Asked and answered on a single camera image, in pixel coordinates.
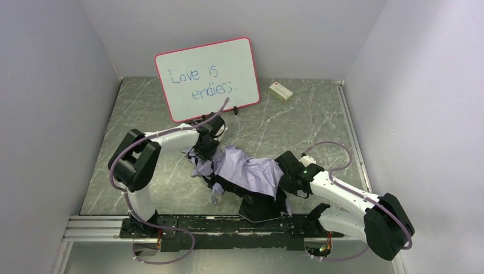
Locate white and black folding umbrella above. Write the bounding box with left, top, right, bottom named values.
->
left=184, top=145, right=292, bottom=223

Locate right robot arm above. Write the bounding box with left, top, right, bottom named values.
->
left=276, top=151, right=415, bottom=261

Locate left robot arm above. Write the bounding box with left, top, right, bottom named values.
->
left=108, top=112, right=227, bottom=236

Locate small cream cardboard box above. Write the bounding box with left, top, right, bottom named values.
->
left=269, top=82, right=293, bottom=103

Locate red framed whiteboard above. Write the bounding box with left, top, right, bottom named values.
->
left=154, top=37, right=261, bottom=123

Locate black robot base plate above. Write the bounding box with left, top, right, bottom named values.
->
left=119, top=214, right=330, bottom=252

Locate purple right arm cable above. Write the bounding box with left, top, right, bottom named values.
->
left=301, top=140, right=414, bottom=263

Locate aluminium frame rail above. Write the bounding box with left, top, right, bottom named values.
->
left=54, top=77, right=403, bottom=273

